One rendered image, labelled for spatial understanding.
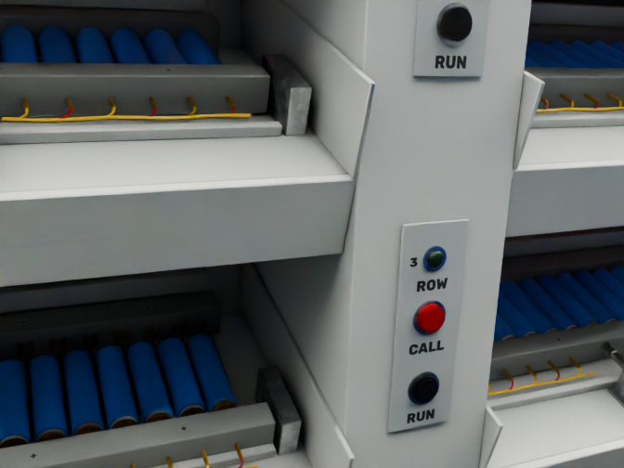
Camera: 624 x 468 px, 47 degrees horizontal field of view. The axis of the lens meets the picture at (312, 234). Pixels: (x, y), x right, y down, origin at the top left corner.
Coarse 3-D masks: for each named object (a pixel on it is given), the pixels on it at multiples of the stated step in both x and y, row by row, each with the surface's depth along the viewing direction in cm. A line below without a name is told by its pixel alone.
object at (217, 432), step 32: (192, 416) 43; (224, 416) 43; (256, 416) 44; (0, 448) 39; (32, 448) 39; (64, 448) 40; (96, 448) 40; (128, 448) 40; (160, 448) 41; (192, 448) 42; (224, 448) 43
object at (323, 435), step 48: (0, 288) 48; (48, 288) 48; (96, 288) 50; (144, 288) 51; (192, 288) 53; (192, 336) 52; (240, 336) 53; (288, 336) 46; (240, 384) 49; (288, 384) 47; (288, 432) 43; (336, 432) 40
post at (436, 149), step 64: (320, 0) 38; (384, 0) 34; (512, 0) 36; (384, 64) 34; (512, 64) 37; (384, 128) 35; (448, 128) 37; (512, 128) 38; (384, 192) 36; (448, 192) 38; (320, 256) 41; (384, 256) 37; (320, 320) 42; (384, 320) 39; (320, 384) 42; (384, 384) 40; (384, 448) 41; (448, 448) 43
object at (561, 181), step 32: (544, 0) 58; (576, 0) 59; (608, 0) 60; (544, 32) 56; (576, 32) 57; (608, 32) 59; (544, 64) 51; (576, 64) 51; (608, 64) 53; (544, 96) 47; (576, 96) 48; (608, 96) 49; (544, 128) 45; (576, 128) 46; (608, 128) 47; (544, 160) 41; (576, 160) 42; (608, 160) 42; (512, 192) 40; (544, 192) 41; (576, 192) 42; (608, 192) 43; (512, 224) 41; (544, 224) 42; (576, 224) 43; (608, 224) 45
